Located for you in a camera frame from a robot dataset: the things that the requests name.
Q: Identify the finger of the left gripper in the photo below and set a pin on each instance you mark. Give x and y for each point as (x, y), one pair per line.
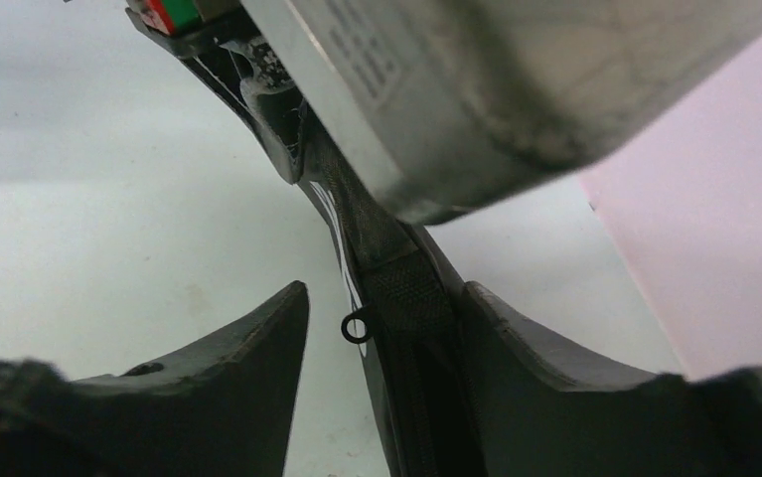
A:
(251, 81)

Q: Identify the black racket bag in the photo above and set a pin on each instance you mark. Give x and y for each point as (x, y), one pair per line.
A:
(402, 317)

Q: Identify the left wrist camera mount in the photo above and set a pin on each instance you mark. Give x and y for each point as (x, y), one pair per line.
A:
(443, 108)

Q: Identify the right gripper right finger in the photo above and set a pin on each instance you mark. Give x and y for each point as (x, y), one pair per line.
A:
(548, 406)

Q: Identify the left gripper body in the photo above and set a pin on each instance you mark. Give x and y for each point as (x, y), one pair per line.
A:
(198, 29)

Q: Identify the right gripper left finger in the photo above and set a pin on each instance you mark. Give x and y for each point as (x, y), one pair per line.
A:
(220, 406)

